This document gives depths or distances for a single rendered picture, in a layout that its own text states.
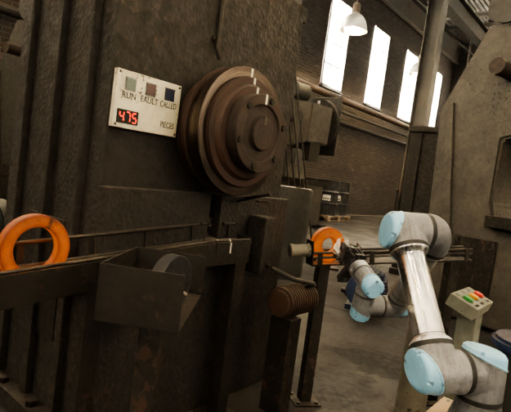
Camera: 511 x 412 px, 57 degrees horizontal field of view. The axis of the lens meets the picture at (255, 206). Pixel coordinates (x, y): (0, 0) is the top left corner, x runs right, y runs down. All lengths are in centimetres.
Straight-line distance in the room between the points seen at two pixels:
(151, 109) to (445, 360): 116
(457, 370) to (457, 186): 296
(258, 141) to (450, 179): 275
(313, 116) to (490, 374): 853
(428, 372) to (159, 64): 124
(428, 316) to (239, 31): 126
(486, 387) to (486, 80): 315
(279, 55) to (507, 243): 248
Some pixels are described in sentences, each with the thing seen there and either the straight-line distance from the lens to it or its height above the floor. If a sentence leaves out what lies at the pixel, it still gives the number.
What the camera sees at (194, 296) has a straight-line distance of 137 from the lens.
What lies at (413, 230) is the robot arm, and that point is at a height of 86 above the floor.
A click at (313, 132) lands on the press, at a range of 971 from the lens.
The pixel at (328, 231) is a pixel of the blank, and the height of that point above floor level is 76.
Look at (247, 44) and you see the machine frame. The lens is 202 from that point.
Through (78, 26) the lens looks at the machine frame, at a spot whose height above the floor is 138.
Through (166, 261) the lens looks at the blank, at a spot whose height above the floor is 74.
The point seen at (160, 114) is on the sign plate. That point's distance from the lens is 167.
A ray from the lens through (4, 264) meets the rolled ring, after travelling 134.
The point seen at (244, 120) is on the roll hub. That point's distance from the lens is 164.
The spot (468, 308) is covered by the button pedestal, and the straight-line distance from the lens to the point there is 197.
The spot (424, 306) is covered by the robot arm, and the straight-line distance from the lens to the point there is 142.
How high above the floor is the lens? 98
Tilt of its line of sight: 4 degrees down
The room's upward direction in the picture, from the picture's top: 8 degrees clockwise
